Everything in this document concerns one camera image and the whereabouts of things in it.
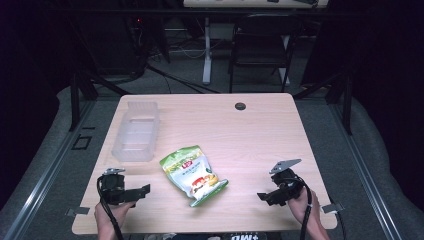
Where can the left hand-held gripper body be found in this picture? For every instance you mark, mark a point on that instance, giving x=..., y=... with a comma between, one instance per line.
x=112, y=188

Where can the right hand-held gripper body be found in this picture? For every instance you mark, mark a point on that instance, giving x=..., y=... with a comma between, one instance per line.
x=287, y=186

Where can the person's right hand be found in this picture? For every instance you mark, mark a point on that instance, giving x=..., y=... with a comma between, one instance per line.
x=301, y=206

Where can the person's left hand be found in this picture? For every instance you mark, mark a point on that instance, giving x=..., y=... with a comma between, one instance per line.
x=111, y=213

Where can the grey tab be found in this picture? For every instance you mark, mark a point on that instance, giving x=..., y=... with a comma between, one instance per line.
x=332, y=208
x=78, y=210

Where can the black clothing with white print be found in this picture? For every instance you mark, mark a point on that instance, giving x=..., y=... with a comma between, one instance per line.
x=245, y=237

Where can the green and white snack bag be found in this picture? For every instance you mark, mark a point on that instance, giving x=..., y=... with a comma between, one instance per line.
x=193, y=175

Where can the clear plastic container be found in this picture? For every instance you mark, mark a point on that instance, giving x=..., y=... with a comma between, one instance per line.
x=136, y=133

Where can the black metal stand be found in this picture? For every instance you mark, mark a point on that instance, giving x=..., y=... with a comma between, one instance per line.
x=347, y=103
x=76, y=100

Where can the black chair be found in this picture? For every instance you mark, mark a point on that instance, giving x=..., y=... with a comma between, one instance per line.
x=261, y=50

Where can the white table leg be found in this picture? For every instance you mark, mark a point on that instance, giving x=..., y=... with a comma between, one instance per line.
x=207, y=56

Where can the aluminium floor rail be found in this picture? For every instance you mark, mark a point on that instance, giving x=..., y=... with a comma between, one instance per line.
x=363, y=173
x=50, y=170

